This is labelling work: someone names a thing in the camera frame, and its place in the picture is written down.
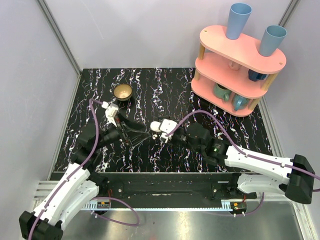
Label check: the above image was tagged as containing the white earbud charging case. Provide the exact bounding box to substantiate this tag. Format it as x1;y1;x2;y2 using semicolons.
150;121;161;133

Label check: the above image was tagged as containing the black earbud charging case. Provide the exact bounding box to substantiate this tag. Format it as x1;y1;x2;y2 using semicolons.
158;115;171;121

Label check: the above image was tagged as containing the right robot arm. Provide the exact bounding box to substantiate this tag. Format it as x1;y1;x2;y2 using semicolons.
162;123;315;205

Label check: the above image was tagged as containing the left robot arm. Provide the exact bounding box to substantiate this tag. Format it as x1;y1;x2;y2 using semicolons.
19;113;150;240

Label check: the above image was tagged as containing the brown ceramic bowl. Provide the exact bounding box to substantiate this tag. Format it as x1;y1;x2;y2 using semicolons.
113;84;133;102

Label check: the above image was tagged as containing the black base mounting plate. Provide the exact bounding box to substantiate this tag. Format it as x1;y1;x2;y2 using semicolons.
49;171;258;202

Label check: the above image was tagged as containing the green ceramic mug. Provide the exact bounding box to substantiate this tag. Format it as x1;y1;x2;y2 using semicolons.
213;83;232;102

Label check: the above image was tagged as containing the light blue ceramic mug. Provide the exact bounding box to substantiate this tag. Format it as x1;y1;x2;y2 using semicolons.
232;94;250;111

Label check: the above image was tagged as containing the pink three-tier shelf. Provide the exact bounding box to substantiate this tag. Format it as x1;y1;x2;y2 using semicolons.
191;25;287;117

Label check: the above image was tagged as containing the pink mug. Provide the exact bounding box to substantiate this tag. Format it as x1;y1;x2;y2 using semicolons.
228;61;241;71

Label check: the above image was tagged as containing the dark blue mug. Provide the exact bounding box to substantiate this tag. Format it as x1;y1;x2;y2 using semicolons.
248;69;267;82

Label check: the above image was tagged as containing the left blue plastic cup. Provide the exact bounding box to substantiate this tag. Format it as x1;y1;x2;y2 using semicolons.
226;2;252;40

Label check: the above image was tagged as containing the blue plastic cup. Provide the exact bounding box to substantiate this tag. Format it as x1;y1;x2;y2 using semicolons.
258;25;287;57
226;2;252;40

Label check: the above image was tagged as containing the right blue plastic cup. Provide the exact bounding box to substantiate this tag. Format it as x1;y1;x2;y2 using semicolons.
258;25;287;57

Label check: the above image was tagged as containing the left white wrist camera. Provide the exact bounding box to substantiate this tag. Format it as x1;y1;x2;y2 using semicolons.
102;101;120;128

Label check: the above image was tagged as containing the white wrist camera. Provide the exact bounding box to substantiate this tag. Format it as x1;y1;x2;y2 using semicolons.
159;119;178;143
102;101;120;128

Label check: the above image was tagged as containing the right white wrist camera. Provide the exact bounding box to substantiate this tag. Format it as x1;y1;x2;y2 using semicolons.
159;119;178;143

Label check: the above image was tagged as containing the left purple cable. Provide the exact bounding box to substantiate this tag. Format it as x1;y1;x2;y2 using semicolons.
28;98;140;240

